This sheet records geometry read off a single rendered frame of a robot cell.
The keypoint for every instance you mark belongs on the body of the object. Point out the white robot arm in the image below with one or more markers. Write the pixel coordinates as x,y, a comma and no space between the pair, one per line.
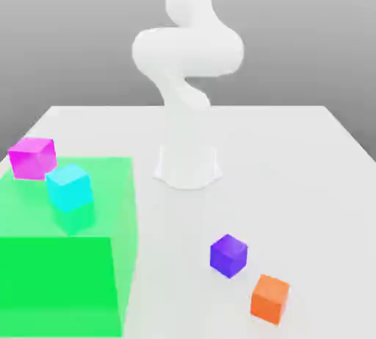
188,51

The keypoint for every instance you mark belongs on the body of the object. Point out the small purple cube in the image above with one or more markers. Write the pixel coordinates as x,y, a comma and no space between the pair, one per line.
228,255

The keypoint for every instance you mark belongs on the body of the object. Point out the small cyan cube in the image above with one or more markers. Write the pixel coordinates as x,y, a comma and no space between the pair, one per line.
69,187

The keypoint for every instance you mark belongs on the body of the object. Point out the small magenta cube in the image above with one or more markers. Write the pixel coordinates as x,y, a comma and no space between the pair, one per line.
30,158

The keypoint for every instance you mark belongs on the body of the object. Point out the small orange cube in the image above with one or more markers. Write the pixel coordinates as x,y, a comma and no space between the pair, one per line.
268,299

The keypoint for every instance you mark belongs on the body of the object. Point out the large green box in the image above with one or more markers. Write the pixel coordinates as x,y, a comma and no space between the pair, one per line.
55,283

